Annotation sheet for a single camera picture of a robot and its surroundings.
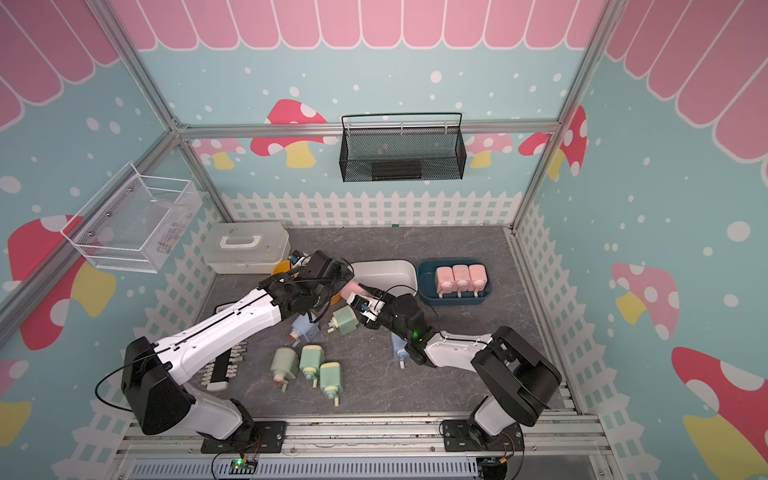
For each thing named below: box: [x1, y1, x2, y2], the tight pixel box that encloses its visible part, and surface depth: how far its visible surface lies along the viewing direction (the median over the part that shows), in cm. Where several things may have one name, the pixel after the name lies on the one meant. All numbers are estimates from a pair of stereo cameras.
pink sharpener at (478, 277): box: [469, 264, 488, 298], surface depth 99 cm
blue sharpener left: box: [290, 312, 320, 347], surface depth 87 cm
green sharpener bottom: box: [320, 361, 343, 407], surface depth 79 cm
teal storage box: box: [417, 258, 493, 305], surface depth 102 cm
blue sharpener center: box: [391, 332, 410, 369], surface depth 85 cm
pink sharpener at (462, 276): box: [452, 264, 472, 298], surface depth 99 cm
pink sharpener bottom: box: [436, 266, 457, 299], surface depth 99 cm
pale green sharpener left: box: [270, 346, 299, 393], surface depth 81 cm
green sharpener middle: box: [299, 344, 325, 388], surface depth 83 cm
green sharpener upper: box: [326, 305, 359, 335], surface depth 89 cm
